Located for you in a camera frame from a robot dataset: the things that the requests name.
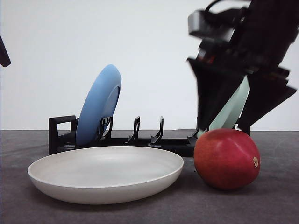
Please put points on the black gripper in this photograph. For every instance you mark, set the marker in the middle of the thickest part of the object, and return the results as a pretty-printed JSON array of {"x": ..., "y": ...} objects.
[{"x": 261, "y": 44}]

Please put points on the red pomegranate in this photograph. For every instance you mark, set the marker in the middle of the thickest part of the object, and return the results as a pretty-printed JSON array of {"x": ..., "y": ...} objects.
[{"x": 227, "y": 159}]

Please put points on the white plate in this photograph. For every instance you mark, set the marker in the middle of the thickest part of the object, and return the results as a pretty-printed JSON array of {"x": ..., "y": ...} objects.
[{"x": 104, "y": 175}]

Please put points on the green plate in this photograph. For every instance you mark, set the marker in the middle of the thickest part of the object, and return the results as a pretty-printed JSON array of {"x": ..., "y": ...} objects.
[{"x": 232, "y": 108}]

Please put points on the blue plate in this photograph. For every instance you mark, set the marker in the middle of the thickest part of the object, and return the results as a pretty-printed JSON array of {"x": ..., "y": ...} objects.
[{"x": 100, "y": 102}]

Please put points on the black dish rack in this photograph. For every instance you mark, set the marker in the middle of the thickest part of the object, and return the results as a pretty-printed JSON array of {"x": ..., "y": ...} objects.
[{"x": 64, "y": 140}]

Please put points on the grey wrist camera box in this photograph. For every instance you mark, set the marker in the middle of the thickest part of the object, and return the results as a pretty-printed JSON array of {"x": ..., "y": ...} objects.
[{"x": 213, "y": 25}]

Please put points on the black camera cable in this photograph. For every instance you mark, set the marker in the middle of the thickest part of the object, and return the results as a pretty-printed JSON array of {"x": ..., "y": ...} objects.
[{"x": 210, "y": 5}]

